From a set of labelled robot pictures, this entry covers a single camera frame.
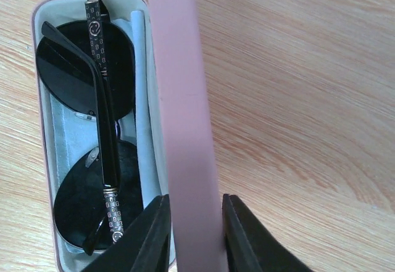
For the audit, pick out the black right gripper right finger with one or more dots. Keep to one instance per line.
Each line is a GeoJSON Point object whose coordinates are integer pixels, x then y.
{"type": "Point", "coordinates": [249, 244]}

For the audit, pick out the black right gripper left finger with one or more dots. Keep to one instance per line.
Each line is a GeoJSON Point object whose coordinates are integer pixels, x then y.
{"type": "Point", "coordinates": [145, 245]}

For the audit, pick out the pink grey glasses case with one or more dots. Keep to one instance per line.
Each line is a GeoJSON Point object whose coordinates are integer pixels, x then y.
{"type": "Point", "coordinates": [180, 123]}

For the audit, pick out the black sunglasses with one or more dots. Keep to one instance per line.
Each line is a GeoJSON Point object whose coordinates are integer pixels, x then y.
{"type": "Point", "coordinates": [88, 66]}

